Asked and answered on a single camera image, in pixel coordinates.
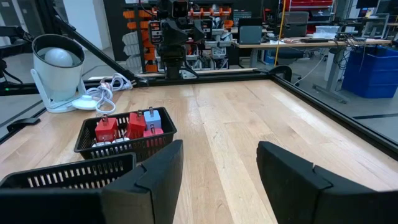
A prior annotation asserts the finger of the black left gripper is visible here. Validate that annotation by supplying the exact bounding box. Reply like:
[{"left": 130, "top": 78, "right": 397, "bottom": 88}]
[
  {"left": 161, "top": 19, "right": 184, "bottom": 44},
  {"left": 192, "top": 21, "right": 206, "bottom": 43}
]

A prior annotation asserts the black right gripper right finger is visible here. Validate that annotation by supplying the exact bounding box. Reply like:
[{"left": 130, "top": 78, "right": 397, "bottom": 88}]
[{"left": 256, "top": 141, "right": 379, "bottom": 224}]

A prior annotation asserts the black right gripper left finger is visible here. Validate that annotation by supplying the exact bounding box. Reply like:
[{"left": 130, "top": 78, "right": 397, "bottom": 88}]
[{"left": 101, "top": 139, "right": 184, "bottom": 224}]

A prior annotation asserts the small pinkish red plug charger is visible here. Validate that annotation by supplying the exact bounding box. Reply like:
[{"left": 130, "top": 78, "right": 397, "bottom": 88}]
[{"left": 142, "top": 125, "right": 165, "bottom": 138}]

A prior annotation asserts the light blue plug charger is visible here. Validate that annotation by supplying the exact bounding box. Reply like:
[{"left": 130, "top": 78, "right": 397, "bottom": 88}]
[{"left": 143, "top": 106, "right": 163, "bottom": 131}]

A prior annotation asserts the black office chair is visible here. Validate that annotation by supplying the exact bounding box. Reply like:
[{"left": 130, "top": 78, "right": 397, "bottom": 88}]
[{"left": 276, "top": 11, "right": 311, "bottom": 63}]

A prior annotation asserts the wooden office desk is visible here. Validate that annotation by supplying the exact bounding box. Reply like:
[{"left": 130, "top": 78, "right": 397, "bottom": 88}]
[{"left": 232, "top": 37, "right": 393, "bottom": 103}]

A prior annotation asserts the long black slotted basket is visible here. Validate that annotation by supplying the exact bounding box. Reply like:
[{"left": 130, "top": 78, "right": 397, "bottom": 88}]
[{"left": 0, "top": 152, "right": 137, "bottom": 191}]

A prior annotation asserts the small black slotted basket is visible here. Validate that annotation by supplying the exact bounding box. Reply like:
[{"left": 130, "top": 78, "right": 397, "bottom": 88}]
[{"left": 73, "top": 106, "right": 178, "bottom": 163}]

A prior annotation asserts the red storage bin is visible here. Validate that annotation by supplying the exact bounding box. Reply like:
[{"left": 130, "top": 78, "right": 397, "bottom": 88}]
[{"left": 284, "top": 0, "right": 334, "bottom": 12}]

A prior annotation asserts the white desk lamp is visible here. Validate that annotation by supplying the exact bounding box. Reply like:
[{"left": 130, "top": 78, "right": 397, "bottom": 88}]
[{"left": 30, "top": 33, "right": 87, "bottom": 114}]

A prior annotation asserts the white box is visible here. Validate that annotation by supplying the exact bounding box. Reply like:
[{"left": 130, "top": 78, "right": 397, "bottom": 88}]
[{"left": 314, "top": 25, "right": 340, "bottom": 40}]

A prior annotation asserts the blue storage bin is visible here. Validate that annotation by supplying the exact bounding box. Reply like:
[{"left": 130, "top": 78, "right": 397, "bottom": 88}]
[{"left": 341, "top": 45, "right": 398, "bottom": 100}]

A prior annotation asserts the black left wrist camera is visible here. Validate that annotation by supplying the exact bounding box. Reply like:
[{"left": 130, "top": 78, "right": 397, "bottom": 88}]
[{"left": 170, "top": 0, "right": 190, "bottom": 19}]

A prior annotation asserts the yellow hanging cable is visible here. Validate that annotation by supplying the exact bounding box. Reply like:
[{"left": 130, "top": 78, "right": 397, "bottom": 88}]
[{"left": 273, "top": 0, "right": 287, "bottom": 67}]

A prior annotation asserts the black frame clamp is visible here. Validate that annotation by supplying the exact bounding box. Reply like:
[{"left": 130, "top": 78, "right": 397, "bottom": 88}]
[
  {"left": 6, "top": 117, "right": 42, "bottom": 133},
  {"left": 269, "top": 64, "right": 294, "bottom": 83}
]

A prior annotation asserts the white lamp cable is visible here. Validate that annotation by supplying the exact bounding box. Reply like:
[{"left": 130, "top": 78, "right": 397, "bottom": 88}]
[{"left": 72, "top": 73, "right": 135, "bottom": 115}]

